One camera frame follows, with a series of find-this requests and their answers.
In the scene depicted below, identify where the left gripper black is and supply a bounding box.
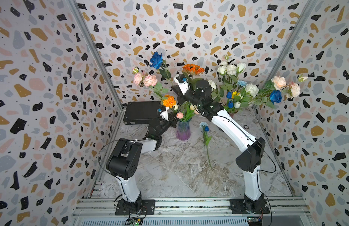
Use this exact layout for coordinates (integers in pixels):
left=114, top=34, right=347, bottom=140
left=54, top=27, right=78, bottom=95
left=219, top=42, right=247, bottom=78
left=157, top=111, right=181, bottom=139

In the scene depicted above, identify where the purple ribbed glass vase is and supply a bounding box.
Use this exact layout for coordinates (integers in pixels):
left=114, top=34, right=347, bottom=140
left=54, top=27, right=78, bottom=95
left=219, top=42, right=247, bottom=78
left=176, top=119, right=191, bottom=141

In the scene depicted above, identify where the light blue carnation flower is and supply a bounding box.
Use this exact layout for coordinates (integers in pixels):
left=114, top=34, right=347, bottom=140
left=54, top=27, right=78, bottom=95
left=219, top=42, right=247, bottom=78
left=199, top=122, right=209, bottom=147

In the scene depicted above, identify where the small blue tulip flower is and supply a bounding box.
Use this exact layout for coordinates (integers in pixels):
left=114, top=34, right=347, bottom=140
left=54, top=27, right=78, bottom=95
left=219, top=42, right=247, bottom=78
left=202, top=125, right=212, bottom=169

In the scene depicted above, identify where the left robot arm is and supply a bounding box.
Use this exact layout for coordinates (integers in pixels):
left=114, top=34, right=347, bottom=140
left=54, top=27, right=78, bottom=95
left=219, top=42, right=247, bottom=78
left=103, top=112, right=178, bottom=205

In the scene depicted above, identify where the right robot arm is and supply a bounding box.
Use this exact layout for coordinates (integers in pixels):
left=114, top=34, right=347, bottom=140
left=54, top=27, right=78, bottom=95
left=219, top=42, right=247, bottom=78
left=172, top=74, right=266, bottom=204

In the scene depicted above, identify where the orange marigold flower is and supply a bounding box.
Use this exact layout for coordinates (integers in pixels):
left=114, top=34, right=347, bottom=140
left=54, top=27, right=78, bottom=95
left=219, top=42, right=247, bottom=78
left=161, top=95, right=177, bottom=108

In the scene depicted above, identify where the large orange gerbera flower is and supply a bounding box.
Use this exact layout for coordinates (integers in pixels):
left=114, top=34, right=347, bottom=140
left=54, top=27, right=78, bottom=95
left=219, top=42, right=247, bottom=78
left=182, top=64, right=205, bottom=76

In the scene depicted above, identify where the black rectangular case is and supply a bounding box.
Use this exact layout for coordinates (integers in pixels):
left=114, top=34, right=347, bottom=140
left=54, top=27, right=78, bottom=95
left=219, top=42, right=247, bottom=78
left=123, top=101, right=165, bottom=125

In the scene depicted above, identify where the white flower bouquet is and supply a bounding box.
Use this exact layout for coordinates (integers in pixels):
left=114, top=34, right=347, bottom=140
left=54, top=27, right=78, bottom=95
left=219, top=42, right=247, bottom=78
left=208, top=55, right=275, bottom=114

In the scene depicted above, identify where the pink carnation stem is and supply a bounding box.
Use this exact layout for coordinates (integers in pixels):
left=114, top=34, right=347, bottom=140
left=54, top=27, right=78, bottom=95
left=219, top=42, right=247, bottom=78
left=132, top=67, right=170, bottom=100

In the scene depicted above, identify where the blue rose right bouquet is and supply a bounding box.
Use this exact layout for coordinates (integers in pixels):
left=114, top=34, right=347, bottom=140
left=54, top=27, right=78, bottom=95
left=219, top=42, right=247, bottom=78
left=269, top=90, right=283, bottom=103

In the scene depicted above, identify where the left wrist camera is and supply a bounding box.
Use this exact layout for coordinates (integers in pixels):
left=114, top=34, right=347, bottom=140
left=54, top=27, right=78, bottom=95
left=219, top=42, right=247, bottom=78
left=157, top=106, right=169, bottom=121

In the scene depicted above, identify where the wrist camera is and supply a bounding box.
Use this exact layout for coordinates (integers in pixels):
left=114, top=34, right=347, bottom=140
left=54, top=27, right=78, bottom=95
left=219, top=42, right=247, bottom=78
left=157, top=106, right=169, bottom=121
left=174, top=74, right=190, bottom=95

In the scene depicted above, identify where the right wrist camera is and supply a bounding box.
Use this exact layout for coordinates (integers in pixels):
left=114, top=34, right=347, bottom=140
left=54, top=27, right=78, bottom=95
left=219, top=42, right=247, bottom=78
left=174, top=74, right=190, bottom=95

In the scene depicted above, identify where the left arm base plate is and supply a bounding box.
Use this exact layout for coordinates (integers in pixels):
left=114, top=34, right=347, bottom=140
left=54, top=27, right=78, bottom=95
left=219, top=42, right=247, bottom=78
left=115, top=199, right=156, bottom=216

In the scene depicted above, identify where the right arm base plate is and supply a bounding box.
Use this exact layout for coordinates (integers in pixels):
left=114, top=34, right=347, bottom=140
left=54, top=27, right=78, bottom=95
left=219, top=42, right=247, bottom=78
left=230, top=198, right=270, bottom=214

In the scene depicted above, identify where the aluminium front rail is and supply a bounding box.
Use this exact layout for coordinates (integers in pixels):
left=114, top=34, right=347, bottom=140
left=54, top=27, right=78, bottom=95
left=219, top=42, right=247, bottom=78
left=72, top=196, right=315, bottom=226

